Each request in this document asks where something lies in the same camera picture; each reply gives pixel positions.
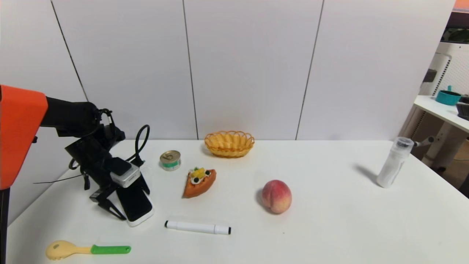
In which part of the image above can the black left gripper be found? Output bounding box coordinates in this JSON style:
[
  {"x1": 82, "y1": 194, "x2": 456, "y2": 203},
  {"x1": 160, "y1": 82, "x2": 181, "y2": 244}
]
[{"x1": 81, "y1": 158, "x2": 150, "y2": 220}]

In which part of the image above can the white smartphone with black screen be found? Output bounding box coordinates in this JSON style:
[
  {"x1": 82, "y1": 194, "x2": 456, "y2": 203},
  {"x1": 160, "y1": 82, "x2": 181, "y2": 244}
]
[{"x1": 116, "y1": 179, "x2": 155, "y2": 227}]

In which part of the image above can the yellow woven basket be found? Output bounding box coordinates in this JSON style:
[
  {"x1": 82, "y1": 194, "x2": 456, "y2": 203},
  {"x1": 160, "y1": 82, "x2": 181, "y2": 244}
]
[{"x1": 204, "y1": 131, "x2": 255, "y2": 158}]

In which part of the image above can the black mesh basket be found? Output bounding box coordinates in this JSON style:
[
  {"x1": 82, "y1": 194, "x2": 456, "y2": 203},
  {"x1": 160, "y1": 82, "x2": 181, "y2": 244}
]
[{"x1": 456, "y1": 96, "x2": 469, "y2": 121}]

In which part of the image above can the small tin can green label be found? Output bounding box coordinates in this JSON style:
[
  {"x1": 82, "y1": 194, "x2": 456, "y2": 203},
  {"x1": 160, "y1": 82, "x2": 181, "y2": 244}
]
[{"x1": 160, "y1": 150, "x2": 181, "y2": 171}]

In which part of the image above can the orange fruit cake slice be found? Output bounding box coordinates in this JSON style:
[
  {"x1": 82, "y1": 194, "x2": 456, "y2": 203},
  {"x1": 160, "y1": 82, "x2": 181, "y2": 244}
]
[{"x1": 183, "y1": 167, "x2": 217, "y2": 199}]

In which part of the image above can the white marker with black caps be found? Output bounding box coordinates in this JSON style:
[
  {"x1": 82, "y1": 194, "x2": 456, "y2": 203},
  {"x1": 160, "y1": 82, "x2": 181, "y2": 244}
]
[{"x1": 165, "y1": 220, "x2": 232, "y2": 235}]

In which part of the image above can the red yellow peach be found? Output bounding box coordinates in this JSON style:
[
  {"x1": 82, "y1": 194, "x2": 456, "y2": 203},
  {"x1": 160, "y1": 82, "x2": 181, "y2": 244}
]
[{"x1": 262, "y1": 180, "x2": 292, "y2": 215}]

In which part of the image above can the white plastic bottle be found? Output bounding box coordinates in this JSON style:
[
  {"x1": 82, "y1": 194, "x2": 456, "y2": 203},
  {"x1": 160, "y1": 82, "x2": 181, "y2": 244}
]
[{"x1": 376, "y1": 137, "x2": 414, "y2": 188}]

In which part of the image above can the white side table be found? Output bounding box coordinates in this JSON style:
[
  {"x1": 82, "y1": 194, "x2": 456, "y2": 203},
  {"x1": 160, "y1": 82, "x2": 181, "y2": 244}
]
[{"x1": 399, "y1": 95, "x2": 469, "y2": 173}]

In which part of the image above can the teal bowl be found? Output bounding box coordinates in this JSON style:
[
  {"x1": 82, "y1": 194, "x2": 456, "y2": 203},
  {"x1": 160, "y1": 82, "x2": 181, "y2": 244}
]
[{"x1": 435, "y1": 85, "x2": 462, "y2": 106}]

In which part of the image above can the white perforated panel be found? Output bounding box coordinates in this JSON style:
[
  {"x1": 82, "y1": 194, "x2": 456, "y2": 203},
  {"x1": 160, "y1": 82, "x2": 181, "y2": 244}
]
[{"x1": 420, "y1": 41, "x2": 469, "y2": 96}]

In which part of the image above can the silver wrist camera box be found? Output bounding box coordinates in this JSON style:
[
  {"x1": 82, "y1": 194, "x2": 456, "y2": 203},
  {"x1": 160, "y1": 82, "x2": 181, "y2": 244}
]
[{"x1": 110, "y1": 158, "x2": 142, "y2": 188}]

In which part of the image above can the black looped cable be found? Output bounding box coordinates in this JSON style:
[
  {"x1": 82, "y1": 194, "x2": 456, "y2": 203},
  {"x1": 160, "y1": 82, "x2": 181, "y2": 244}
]
[{"x1": 125, "y1": 124, "x2": 151, "y2": 167}]

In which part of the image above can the yellow spoon with green handle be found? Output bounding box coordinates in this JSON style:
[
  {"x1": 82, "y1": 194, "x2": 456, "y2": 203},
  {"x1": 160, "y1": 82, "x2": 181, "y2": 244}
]
[{"x1": 45, "y1": 240, "x2": 132, "y2": 261}]

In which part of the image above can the grey table crank handle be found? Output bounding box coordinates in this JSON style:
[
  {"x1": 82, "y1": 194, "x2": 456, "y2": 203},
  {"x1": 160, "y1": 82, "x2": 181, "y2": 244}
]
[{"x1": 414, "y1": 136, "x2": 437, "y2": 147}]

